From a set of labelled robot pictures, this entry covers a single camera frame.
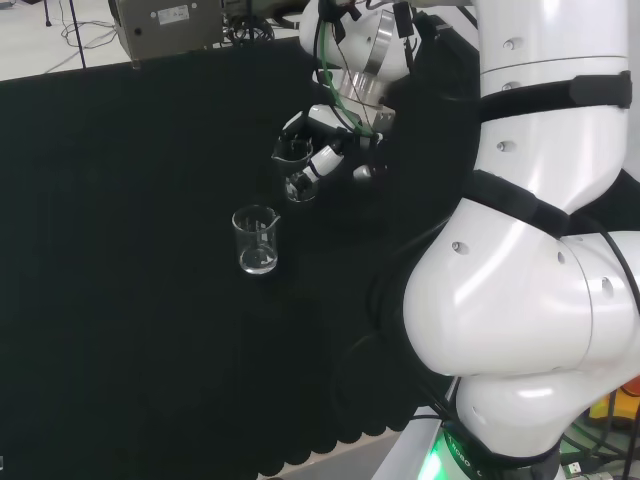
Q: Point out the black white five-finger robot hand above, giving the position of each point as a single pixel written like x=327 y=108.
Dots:
x=325 y=160

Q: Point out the small clear glass beaker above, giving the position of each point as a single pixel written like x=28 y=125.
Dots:
x=292 y=155

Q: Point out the clear glass beaker with spout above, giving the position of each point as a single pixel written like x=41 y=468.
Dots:
x=256 y=250

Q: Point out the grey metal box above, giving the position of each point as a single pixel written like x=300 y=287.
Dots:
x=170 y=25

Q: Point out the black bench cloth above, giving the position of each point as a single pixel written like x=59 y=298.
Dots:
x=125 y=250

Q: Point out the black tripod leg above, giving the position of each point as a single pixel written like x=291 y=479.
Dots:
x=77 y=35

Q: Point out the yellow stop button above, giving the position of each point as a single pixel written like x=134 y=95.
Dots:
x=617 y=405

